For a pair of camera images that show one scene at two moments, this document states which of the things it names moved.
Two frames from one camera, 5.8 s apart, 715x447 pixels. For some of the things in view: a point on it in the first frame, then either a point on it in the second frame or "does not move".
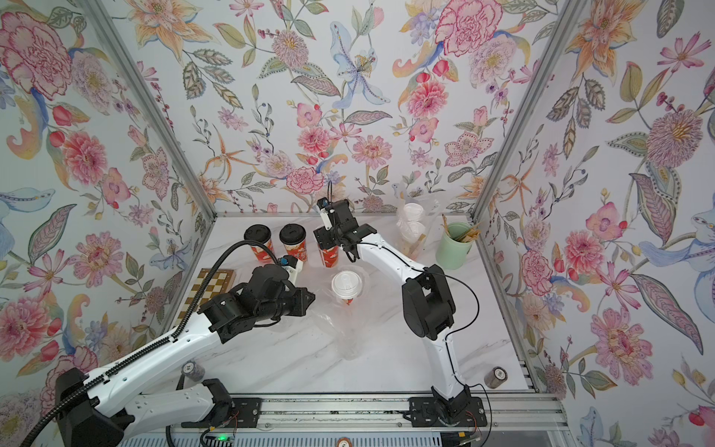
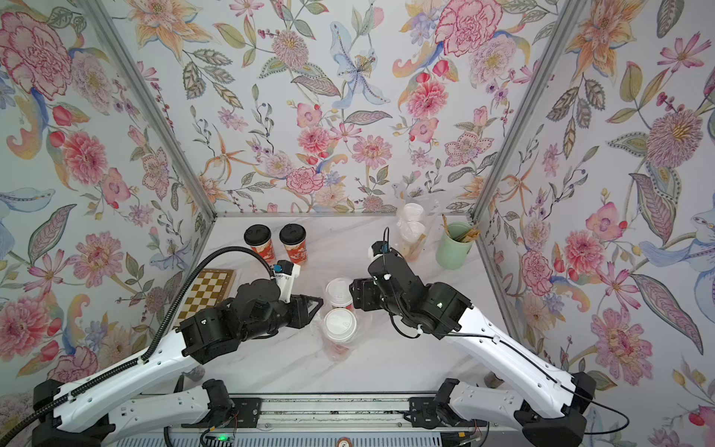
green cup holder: [455, 245] does not move
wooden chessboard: [221, 283] does not move
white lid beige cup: [411, 235] does not move
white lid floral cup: [412, 211] does not move
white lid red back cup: [346, 284] → [339, 329]
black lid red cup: [261, 234] does not move
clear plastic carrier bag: [413, 221] does not move
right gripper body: [330, 238] → [376, 299]
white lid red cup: [330, 257] → [339, 293]
